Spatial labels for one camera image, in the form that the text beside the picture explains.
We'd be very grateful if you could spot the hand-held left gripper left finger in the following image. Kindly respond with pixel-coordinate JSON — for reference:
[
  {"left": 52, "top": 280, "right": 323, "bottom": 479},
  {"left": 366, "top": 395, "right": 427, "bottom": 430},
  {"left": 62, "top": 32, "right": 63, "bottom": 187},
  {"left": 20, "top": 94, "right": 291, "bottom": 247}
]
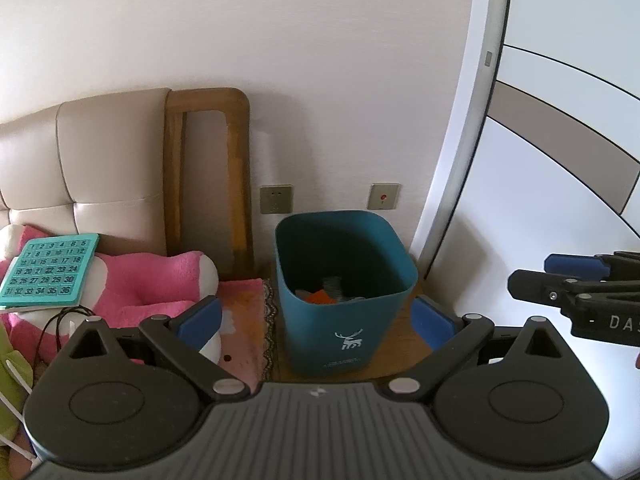
[{"left": 59, "top": 296, "right": 249, "bottom": 402}]

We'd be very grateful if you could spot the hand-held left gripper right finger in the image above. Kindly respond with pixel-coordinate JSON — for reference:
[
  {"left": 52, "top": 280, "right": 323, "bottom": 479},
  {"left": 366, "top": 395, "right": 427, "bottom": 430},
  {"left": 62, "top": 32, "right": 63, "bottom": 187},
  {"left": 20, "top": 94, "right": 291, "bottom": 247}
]
[{"left": 385, "top": 295, "right": 581, "bottom": 402}]

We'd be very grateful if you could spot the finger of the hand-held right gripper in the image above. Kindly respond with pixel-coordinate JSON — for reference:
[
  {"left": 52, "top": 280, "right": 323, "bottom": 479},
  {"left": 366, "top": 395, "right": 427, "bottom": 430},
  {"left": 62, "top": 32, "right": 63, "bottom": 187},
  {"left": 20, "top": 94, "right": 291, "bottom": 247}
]
[
  {"left": 507, "top": 270, "right": 640, "bottom": 311},
  {"left": 545, "top": 251, "right": 640, "bottom": 281}
]

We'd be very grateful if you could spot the pile of wrappers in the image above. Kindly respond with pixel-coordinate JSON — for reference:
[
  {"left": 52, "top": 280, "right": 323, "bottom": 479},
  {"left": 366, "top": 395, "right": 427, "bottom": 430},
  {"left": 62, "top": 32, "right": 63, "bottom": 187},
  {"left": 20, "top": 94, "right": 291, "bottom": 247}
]
[{"left": 322, "top": 276, "right": 345, "bottom": 303}]

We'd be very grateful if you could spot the teal bin with deer print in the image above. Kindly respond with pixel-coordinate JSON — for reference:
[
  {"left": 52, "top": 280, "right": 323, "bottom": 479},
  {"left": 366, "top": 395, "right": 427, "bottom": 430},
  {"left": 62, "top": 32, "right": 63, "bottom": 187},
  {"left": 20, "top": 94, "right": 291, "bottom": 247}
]
[{"left": 275, "top": 211, "right": 419, "bottom": 378}]

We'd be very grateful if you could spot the wooden nightstand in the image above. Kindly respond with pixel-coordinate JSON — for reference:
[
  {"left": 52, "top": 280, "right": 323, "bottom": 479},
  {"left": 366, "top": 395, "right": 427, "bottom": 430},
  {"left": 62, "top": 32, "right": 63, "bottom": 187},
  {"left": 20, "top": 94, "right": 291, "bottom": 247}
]
[{"left": 272, "top": 280, "right": 451, "bottom": 386}]

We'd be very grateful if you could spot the pink and white plush toy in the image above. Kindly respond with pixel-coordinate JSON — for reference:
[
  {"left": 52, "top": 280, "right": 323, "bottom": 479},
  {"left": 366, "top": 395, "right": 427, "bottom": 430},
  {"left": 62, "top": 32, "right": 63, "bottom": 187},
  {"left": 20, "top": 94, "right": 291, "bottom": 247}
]
[{"left": 0, "top": 224, "right": 223, "bottom": 366}]

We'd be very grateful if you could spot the white wardrobe sliding door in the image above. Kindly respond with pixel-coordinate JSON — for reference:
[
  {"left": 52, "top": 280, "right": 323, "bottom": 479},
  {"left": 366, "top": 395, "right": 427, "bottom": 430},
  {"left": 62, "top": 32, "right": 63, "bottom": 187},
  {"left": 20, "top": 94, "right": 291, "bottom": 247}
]
[{"left": 410, "top": 0, "right": 640, "bottom": 480}]

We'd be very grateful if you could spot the teal number puzzle board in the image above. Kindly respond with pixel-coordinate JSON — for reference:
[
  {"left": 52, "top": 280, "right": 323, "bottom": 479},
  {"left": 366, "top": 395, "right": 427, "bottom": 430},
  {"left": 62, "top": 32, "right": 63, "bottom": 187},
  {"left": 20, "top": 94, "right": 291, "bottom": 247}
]
[{"left": 0, "top": 233, "right": 100, "bottom": 310}]

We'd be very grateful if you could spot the beige padded headboard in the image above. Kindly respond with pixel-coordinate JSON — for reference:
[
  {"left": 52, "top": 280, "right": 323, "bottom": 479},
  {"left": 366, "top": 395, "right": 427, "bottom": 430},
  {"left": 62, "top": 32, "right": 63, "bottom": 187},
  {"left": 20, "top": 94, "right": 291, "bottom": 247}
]
[{"left": 0, "top": 87, "right": 173, "bottom": 256}]

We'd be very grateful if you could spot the white router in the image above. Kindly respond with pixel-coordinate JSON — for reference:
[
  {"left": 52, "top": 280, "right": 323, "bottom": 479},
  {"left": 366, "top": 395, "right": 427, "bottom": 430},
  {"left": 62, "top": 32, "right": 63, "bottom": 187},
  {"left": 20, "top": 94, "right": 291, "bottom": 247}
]
[{"left": 0, "top": 357, "right": 40, "bottom": 463}]

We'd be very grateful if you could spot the green plush toy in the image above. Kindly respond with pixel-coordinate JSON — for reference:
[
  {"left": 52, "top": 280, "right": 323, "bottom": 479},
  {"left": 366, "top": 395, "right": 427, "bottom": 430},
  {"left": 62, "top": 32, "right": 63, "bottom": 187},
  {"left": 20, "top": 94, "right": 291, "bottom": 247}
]
[{"left": 0, "top": 320, "right": 36, "bottom": 441}]

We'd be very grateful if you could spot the wall switch with red dot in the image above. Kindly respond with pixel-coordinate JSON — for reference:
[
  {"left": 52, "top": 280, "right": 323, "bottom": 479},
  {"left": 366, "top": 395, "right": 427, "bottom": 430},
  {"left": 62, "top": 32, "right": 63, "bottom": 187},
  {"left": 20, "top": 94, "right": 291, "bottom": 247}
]
[{"left": 367, "top": 182, "right": 401, "bottom": 211}]

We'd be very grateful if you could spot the wooden headboard frame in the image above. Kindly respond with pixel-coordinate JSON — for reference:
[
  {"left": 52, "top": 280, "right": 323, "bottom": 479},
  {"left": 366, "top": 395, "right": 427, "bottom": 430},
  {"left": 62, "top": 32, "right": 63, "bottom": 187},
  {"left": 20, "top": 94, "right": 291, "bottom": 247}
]
[{"left": 164, "top": 87, "right": 253, "bottom": 281}]

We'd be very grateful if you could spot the grey wall socket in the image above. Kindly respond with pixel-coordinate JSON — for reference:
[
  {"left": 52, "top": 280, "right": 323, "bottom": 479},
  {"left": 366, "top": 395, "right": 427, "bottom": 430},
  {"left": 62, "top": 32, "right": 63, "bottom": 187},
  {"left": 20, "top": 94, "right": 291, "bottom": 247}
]
[{"left": 259, "top": 185, "right": 294, "bottom": 214}]

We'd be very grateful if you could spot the black cable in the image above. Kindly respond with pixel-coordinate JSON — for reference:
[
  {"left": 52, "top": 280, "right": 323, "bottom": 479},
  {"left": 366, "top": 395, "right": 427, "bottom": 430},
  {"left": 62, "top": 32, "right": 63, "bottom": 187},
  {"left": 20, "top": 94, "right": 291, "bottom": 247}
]
[{"left": 37, "top": 305, "right": 96, "bottom": 366}]

